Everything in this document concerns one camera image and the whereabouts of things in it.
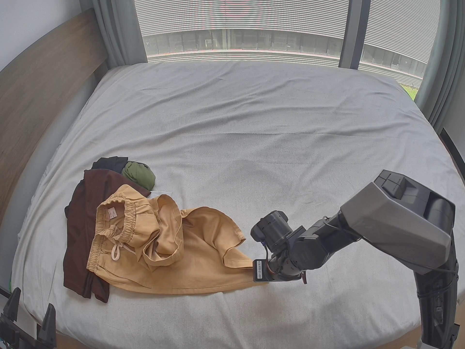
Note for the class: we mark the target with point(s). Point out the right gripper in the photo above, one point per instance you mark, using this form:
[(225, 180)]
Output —
[(265, 276)]

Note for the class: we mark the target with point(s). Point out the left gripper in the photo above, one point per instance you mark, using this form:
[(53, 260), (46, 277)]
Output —
[(12, 336)]

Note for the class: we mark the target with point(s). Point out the tan shorts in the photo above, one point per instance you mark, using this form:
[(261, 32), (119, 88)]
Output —
[(203, 253)]

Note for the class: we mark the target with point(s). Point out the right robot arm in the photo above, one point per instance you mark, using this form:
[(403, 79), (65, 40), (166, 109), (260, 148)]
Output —
[(399, 216)]

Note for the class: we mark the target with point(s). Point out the bed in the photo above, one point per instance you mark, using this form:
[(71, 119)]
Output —
[(232, 129)]

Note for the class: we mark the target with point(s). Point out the brown garment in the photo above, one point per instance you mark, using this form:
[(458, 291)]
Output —
[(83, 231)]

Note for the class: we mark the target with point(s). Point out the pale grey garment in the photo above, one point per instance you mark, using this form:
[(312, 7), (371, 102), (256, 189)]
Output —
[(163, 193)]

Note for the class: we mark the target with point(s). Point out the green garment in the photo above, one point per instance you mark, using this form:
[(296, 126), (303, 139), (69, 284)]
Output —
[(140, 175)]

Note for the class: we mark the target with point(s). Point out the black garment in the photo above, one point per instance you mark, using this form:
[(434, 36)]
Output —
[(107, 163)]

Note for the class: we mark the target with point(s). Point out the window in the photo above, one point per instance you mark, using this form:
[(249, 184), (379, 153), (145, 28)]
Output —
[(239, 13)]

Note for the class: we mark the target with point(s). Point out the grey-green curtain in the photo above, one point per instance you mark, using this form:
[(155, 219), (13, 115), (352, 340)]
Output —
[(112, 20), (447, 49)]

